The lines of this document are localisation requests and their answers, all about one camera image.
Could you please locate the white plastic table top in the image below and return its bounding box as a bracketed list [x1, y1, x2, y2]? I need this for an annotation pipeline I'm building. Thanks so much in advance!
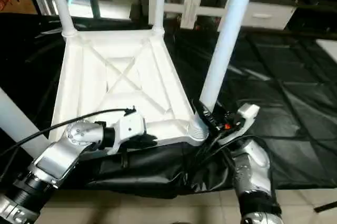
[48, 27, 207, 154]

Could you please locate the black work mat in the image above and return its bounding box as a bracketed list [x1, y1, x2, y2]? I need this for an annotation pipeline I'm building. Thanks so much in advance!
[0, 14, 337, 199]

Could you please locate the white flat board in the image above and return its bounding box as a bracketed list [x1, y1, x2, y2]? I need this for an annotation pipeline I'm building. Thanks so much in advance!
[315, 39, 337, 67]

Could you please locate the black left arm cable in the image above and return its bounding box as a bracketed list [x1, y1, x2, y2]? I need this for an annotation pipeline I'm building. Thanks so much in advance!
[0, 107, 136, 156]

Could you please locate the white drawer unit with handle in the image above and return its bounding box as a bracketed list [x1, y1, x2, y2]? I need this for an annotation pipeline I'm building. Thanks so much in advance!
[242, 2, 296, 30]

